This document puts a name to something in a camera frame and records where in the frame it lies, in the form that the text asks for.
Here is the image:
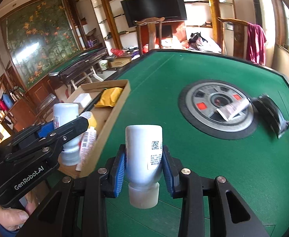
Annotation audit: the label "black flat television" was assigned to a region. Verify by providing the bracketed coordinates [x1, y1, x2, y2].
[121, 0, 187, 27]

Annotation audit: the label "floral wall painting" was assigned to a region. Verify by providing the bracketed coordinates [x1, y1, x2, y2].
[0, 0, 82, 89]

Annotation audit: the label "large white lotion bottle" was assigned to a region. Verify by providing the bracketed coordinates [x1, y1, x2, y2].
[125, 125, 163, 209]

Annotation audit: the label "yellow cream jar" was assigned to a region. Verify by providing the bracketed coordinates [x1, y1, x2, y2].
[80, 111, 97, 128]

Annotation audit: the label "round mahjong table console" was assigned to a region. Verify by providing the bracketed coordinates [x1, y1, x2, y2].
[178, 79, 258, 140]

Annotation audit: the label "red plastic bag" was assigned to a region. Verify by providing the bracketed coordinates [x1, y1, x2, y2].
[110, 48, 125, 57]

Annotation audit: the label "cardboard box tray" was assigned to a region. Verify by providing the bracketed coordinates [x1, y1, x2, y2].
[53, 80, 131, 178]

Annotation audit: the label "white bottle with label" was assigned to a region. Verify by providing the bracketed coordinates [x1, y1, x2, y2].
[53, 103, 81, 166]

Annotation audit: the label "beige cosmetic tube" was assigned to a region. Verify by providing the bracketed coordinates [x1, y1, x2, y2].
[217, 98, 250, 121]

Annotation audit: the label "white barcode tube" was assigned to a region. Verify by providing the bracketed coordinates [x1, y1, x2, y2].
[75, 127, 97, 171]

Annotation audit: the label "window frame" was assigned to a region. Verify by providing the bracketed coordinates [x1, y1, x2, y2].
[275, 0, 289, 52]

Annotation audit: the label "wooden chair left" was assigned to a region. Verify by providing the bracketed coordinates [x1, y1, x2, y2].
[134, 17, 165, 56]

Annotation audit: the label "black foil pouch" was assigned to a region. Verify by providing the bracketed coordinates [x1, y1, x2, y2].
[251, 95, 289, 139]

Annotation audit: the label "wooden chair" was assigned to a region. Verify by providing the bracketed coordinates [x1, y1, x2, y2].
[217, 17, 248, 59]
[134, 17, 165, 56]

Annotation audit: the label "black tube green ends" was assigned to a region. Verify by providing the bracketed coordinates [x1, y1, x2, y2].
[83, 91, 103, 112]

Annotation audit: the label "dark clothes pile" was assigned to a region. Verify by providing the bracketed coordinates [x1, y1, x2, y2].
[188, 32, 208, 44]

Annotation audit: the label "yellow snack packet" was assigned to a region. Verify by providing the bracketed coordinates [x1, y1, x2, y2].
[95, 87, 123, 108]

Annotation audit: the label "maroon cloth on chair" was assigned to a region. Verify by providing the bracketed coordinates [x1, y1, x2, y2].
[246, 23, 267, 66]

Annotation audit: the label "person left hand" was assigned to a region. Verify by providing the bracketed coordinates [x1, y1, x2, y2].
[0, 191, 38, 232]

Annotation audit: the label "wooden chair right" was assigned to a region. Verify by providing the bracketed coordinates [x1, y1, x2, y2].
[217, 17, 248, 59]

